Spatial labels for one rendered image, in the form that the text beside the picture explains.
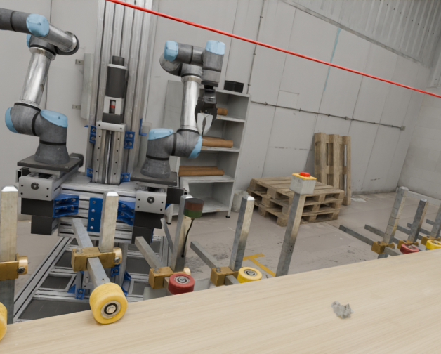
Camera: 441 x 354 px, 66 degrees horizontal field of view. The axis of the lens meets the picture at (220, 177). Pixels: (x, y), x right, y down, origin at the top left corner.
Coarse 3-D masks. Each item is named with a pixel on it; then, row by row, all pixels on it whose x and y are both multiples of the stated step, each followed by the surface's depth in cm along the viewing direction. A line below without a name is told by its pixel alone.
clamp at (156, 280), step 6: (150, 270) 115; (162, 270) 115; (168, 270) 116; (186, 270) 119; (150, 276) 114; (156, 276) 112; (162, 276) 113; (168, 276) 114; (150, 282) 114; (156, 282) 112; (162, 282) 114; (156, 288) 113
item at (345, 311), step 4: (332, 304) 106; (336, 304) 106; (340, 304) 107; (348, 304) 105; (336, 308) 103; (340, 308) 103; (344, 308) 104; (348, 308) 104; (336, 312) 103; (340, 312) 102; (344, 312) 103; (348, 312) 102; (352, 312) 104; (336, 316) 101; (344, 316) 101; (348, 316) 101
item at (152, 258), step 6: (138, 240) 137; (144, 240) 138; (138, 246) 136; (144, 246) 133; (144, 252) 130; (150, 252) 129; (150, 258) 124; (156, 258) 125; (150, 264) 124; (156, 264) 121; (162, 264) 122; (168, 282) 111
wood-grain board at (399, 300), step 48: (240, 288) 107; (288, 288) 112; (336, 288) 118; (384, 288) 124; (432, 288) 131; (48, 336) 75; (96, 336) 77; (144, 336) 80; (192, 336) 82; (240, 336) 85; (288, 336) 88; (336, 336) 92; (384, 336) 96; (432, 336) 99
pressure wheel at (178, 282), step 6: (174, 276) 106; (180, 276) 108; (186, 276) 108; (174, 282) 103; (180, 282) 104; (186, 282) 104; (192, 282) 105; (168, 288) 105; (174, 288) 102; (180, 288) 102; (186, 288) 102; (192, 288) 104; (174, 294) 103
